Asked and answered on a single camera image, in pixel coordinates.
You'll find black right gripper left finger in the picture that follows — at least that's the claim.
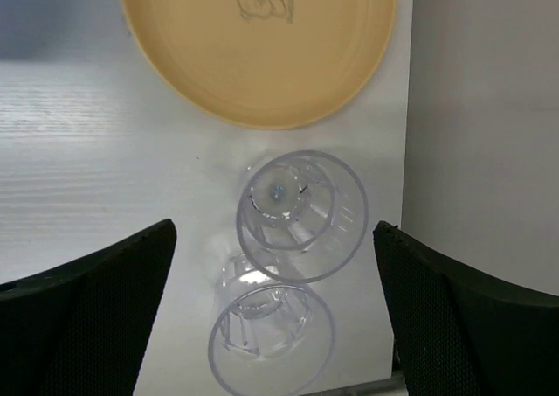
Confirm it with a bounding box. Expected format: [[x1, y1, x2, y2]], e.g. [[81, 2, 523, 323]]
[[1, 219, 177, 395]]

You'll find clear plastic cup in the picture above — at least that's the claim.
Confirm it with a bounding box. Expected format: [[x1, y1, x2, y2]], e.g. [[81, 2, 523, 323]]
[[207, 252, 336, 395], [236, 150, 369, 284]]

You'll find yellow plastic plate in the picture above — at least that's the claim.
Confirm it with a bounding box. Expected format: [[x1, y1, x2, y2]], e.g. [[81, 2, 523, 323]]
[[121, 0, 397, 129]]

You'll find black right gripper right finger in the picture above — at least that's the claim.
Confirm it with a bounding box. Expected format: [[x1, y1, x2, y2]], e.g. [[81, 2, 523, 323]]
[[373, 221, 558, 395]]

